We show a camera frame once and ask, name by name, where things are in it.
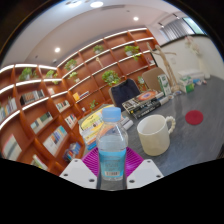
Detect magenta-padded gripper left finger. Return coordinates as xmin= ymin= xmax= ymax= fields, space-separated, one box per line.
xmin=59 ymin=147 xmax=102 ymax=190

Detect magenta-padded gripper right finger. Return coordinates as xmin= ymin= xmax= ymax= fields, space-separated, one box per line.
xmin=124 ymin=146 xmax=165 ymax=190

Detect clear water bottle blue label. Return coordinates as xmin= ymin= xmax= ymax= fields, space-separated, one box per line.
xmin=95 ymin=106 xmax=129 ymax=182

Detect cream ceramic mug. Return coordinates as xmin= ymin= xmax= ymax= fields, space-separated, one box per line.
xmin=136 ymin=114 xmax=177 ymax=157

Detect stack of colourful books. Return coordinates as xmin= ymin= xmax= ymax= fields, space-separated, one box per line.
xmin=77 ymin=104 xmax=135 ymax=151

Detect stack of dark books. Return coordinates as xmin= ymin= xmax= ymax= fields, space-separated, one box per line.
xmin=121 ymin=89 xmax=174 ymax=120

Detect wooden shelf unit with books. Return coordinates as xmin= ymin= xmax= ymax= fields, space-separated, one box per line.
xmin=0 ymin=27 xmax=160 ymax=176

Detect flat round red coaster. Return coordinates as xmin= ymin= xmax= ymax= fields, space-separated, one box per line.
xmin=185 ymin=109 xmax=204 ymax=126

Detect chair with dark jacket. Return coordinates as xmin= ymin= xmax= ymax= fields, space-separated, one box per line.
xmin=108 ymin=78 xmax=141 ymax=109

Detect tall green white carton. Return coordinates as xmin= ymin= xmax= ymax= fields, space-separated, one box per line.
xmin=157 ymin=73 xmax=172 ymax=97

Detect tan chair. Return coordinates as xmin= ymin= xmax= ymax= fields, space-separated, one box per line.
xmin=141 ymin=67 xmax=167 ymax=94

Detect green white box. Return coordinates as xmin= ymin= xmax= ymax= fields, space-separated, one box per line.
xmin=179 ymin=75 xmax=196 ymax=94

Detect wooden artist mannequin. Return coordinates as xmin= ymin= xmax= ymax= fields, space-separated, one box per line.
xmin=146 ymin=44 xmax=181 ymax=94

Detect grey window curtain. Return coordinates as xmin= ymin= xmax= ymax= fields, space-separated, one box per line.
xmin=159 ymin=18 xmax=194 ymax=42

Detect window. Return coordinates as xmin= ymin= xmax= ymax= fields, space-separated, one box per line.
xmin=182 ymin=16 xmax=206 ymax=36

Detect branched ceiling lamp round lights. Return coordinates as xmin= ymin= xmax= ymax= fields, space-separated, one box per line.
xmin=64 ymin=0 xmax=104 ymax=9

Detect ceiling air vent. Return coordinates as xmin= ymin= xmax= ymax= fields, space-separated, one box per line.
xmin=101 ymin=3 xmax=126 ymax=11

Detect black ceiling track rail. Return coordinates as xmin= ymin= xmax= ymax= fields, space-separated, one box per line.
xmin=156 ymin=13 xmax=181 ymax=28

